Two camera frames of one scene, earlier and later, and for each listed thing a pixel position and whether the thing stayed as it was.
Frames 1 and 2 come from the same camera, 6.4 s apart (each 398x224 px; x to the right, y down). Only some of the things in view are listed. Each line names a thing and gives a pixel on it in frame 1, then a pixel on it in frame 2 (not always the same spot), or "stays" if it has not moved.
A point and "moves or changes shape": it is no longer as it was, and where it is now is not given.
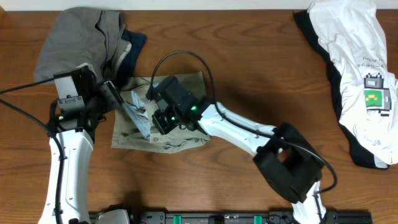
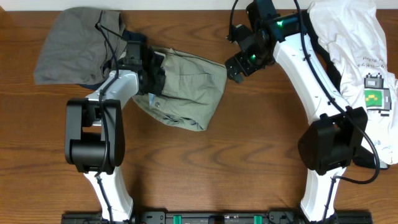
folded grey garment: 87,37 stays
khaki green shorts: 128,134 moves or changes shape
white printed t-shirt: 354,35 stays
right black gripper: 157,118 -> 245,68
